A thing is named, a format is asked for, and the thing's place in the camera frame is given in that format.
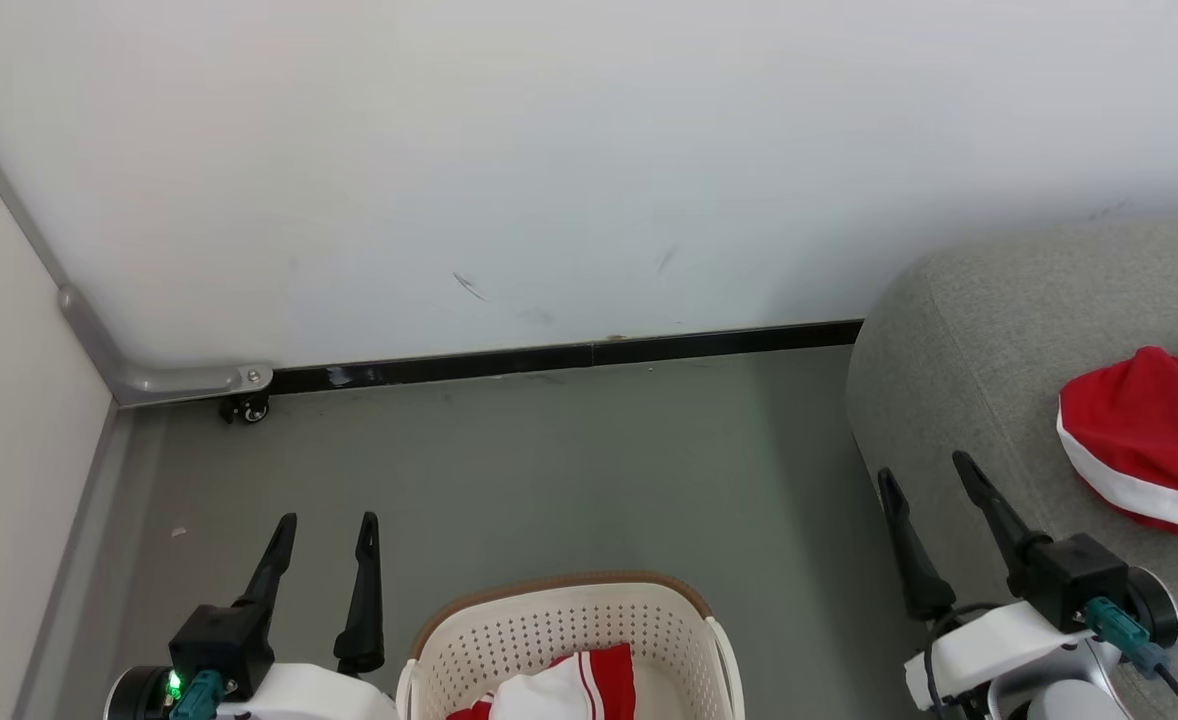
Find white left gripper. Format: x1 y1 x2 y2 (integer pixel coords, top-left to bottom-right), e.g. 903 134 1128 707
104 512 401 720

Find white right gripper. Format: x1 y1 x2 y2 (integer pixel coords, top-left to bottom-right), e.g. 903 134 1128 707
876 450 1178 713

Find red shorts with white band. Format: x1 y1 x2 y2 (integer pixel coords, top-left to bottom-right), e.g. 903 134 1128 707
1056 328 1178 557

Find red white printed jersey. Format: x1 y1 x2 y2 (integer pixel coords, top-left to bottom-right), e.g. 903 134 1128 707
446 643 639 720

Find grey fabric sofa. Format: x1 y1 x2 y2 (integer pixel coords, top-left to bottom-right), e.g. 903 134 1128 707
846 210 1178 720

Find small black caster wheel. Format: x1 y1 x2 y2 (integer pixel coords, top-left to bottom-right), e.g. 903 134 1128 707
220 393 272 426

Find cream perforated laundry basket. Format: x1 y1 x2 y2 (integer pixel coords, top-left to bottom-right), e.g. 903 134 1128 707
396 571 748 720

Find left teal plug camera cable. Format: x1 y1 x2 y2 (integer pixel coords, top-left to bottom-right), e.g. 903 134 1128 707
168 669 227 720

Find teal plug camera cable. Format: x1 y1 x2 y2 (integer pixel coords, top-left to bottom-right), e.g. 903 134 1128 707
168 669 227 720
1083 597 1178 720

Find right teal plug camera cable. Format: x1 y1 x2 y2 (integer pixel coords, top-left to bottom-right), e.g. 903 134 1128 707
1083 597 1178 720

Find grey metal floor rail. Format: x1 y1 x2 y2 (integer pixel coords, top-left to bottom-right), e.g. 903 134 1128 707
14 405 137 720

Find grey metal corner rail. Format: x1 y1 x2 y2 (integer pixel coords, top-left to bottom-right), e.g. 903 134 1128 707
0 90 276 409

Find black wall baseboard strip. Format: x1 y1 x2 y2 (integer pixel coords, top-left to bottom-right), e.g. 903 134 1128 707
271 319 865 395

